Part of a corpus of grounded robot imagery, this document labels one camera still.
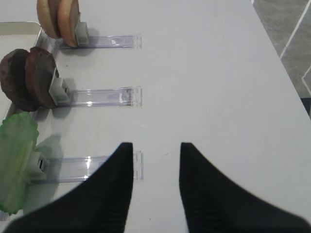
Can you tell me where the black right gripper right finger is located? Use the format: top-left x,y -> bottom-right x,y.
179,143 -> 311,233

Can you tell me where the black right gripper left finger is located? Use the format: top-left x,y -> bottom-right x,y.
5,143 -> 134,233

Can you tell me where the clear rack under lettuce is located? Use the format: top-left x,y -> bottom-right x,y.
31,151 -> 143,184

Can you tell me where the grey pusher block at lettuce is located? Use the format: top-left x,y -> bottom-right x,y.
24,151 -> 50,184

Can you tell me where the upright green lettuce leaf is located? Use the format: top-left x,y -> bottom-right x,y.
0,112 -> 39,215

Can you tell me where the clear rack under patties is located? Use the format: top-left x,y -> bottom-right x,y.
59,86 -> 142,107

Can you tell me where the grey pusher block at patties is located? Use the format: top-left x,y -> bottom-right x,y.
49,68 -> 71,106

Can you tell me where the outer dark meat patty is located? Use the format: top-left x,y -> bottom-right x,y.
25,47 -> 56,109

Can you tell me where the inner brown meat patty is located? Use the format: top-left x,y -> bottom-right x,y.
0,49 -> 39,112

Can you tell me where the clear rack under right buns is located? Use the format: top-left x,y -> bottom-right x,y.
54,34 -> 142,50

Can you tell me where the grey pusher block at buns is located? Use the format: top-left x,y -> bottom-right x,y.
75,22 -> 89,46

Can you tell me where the white rectangular tray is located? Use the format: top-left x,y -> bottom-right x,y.
0,21 -> 49,122

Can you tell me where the sesame bun half top right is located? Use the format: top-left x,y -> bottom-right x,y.
36,0 -> 61,39

